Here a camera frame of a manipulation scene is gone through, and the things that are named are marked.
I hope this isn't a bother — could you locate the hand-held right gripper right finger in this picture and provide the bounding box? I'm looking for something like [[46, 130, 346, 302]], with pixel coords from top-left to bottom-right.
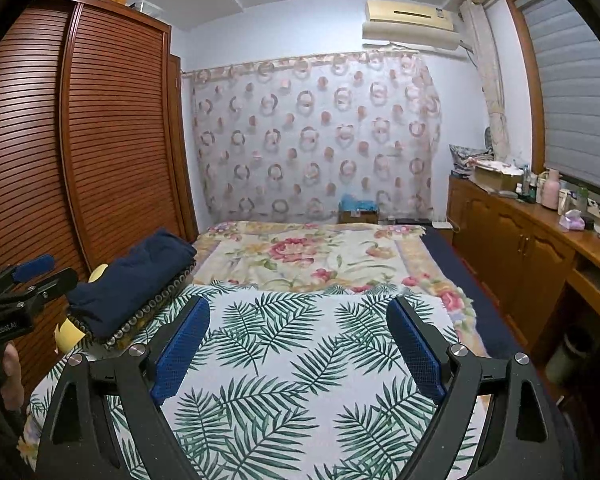
[[386, 296, 566, 480]]

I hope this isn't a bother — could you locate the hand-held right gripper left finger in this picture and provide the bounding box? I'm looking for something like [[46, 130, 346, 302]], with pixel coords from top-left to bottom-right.
[[35, 295, 212, 480]]

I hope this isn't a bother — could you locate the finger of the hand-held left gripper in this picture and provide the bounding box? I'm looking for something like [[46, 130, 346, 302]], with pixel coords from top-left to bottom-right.
[[0, 254, 57, 291], [27, 267, 79, 306]]

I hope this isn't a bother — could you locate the navy printed t-shirt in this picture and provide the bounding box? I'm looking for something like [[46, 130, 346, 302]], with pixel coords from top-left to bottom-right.
[[66, 228, 197, 336]]

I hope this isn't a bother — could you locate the person's left hand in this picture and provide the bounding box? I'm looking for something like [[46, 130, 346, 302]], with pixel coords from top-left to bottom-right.
[[2, 342, 26, 411]]

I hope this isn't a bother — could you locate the dark circle-patterned pillow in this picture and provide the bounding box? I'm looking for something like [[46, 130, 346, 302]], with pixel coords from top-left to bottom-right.
[[62, 255, 198, 351]]

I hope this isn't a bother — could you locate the yellow plush toy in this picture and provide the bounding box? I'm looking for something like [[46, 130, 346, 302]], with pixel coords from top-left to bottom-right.
[[54, 265, 111, 353]]

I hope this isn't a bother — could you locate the navy bed sheet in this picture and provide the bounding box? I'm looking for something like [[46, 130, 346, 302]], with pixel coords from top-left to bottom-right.
[[422, 227, 526, 361]]

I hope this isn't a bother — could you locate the white leaf-print sheet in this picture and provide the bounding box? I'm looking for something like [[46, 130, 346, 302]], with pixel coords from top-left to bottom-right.
[[27, 282, 481, 480]]

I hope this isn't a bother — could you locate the wooden sideboard cabinet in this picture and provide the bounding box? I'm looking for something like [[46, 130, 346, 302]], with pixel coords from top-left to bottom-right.
[[447, 172, 600, 356]]

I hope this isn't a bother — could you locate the cardboard box with blue cloth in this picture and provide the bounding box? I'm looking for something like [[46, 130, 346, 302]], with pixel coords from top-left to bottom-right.
[[337, 194, 380, 225]]

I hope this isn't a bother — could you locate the floral blanket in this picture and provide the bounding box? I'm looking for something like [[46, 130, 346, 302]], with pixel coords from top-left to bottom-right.
[[17, 221, 493, 468]]

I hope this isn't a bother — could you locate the grey waste bin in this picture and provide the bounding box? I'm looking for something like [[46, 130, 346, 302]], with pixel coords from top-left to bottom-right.
[[545, 327, 593, 386]]

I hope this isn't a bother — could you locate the wooden louvered wardrobe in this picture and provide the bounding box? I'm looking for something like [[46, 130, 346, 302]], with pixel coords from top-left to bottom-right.
[[0, 0, 199, 396]]

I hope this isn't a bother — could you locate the beige open cardboard box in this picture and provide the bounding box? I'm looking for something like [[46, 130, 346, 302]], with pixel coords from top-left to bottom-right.
[[472, 162, 523, 191]]

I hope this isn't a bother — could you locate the stack of folded cloths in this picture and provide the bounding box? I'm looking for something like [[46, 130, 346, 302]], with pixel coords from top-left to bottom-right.
[[450, 144, 493, 173]]

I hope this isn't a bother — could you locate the pink thermos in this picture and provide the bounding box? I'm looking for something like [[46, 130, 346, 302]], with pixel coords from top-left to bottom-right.
[[541, 169, 562, 209]]

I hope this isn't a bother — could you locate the sheer circle-patterned curtain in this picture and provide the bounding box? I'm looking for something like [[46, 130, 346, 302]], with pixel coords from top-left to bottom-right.
[[182, 50, 442, 226]]

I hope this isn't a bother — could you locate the beige tied curtain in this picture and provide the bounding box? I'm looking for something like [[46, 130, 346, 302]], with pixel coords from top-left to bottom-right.
[[460, 0, 511, 161]]

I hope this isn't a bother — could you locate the grey window blind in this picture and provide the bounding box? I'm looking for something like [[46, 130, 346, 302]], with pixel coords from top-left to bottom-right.
[[520, 0, 600, 196]]

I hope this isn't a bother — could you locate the beige wall air conditioner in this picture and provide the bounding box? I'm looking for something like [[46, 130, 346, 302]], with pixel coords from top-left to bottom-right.
[[362, 0, 473, 51]]

